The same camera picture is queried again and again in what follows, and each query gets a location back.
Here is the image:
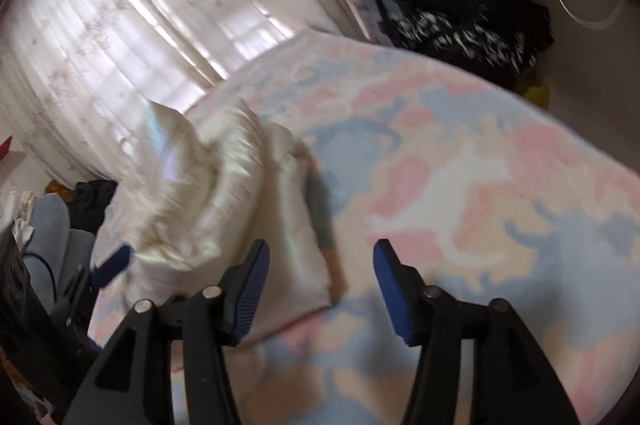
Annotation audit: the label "orange wooden headboard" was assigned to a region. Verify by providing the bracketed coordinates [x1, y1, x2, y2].
[44, 181, 76, 200]

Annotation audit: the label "white floral sheer curtain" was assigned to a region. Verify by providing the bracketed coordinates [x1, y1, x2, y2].
[0, 0, 353, 186]

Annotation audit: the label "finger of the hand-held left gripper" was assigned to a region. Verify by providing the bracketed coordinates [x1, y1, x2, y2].
[62, 245, 135, 321]

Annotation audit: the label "cream satin garment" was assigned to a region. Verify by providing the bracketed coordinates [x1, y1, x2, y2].
[92, 97, 333, 346]

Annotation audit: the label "yellow object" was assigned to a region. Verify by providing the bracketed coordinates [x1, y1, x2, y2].
[520, 77, 552, 110]

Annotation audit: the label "white crumpled clothes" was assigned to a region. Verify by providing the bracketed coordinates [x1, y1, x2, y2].
[9, 190, 40, 251]

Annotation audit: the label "black white patterned cloth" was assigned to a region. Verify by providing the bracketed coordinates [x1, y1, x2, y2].
[345, 0, 557, 80]

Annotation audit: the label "pastel printed blanket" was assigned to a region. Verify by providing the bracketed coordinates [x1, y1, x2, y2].
[87, 30, 640, 425]

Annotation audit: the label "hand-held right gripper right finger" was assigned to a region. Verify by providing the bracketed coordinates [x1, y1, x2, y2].
[373, 239, 581, 425]

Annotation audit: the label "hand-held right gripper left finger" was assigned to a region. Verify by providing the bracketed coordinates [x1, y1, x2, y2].
[62, 239, 271, 425]

